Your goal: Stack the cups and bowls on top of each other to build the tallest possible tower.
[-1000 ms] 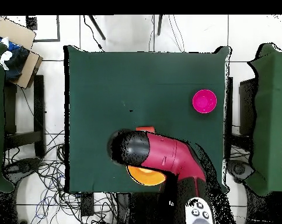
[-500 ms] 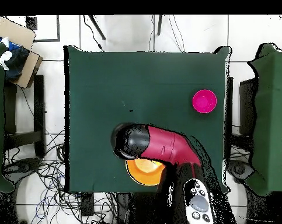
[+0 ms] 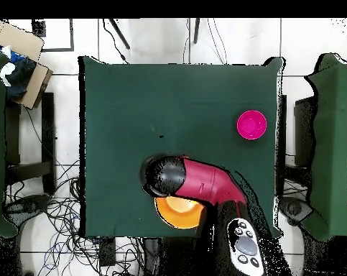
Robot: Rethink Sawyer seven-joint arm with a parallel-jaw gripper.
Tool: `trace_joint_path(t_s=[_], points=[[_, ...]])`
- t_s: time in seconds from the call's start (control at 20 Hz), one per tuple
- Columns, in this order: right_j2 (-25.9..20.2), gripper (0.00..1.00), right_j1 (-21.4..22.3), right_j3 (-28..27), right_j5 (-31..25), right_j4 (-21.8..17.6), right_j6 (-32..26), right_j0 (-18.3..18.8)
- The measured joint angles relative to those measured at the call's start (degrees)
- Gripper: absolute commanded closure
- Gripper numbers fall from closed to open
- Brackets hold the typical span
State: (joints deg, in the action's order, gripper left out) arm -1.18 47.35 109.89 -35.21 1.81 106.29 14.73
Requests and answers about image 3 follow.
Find small pink bowl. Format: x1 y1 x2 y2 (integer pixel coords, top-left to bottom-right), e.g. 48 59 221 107
236 109 268 141

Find black power adapter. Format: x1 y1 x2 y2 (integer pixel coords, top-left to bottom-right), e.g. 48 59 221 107
98 236 117 267

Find black tripod leg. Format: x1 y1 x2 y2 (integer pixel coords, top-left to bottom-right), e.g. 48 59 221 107
193 18 201 45
108 18 131 50

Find dark grey pedestal foot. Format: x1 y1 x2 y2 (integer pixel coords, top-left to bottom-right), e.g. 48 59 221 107
279 196 315 226
6 193 52 216

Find large orange bowl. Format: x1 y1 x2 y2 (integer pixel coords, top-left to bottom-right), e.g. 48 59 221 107
154 195 207 230

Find black stool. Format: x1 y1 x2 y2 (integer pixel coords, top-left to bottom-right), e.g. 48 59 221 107
4 91 57 196

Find dark green tablecloth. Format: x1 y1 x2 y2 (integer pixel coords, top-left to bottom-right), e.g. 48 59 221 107
78 55 286 240

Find cardboard box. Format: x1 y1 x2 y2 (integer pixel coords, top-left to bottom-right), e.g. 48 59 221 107
0 19 54 111

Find bundle of clothes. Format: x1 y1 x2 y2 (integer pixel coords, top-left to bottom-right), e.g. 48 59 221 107
0 42 37 100

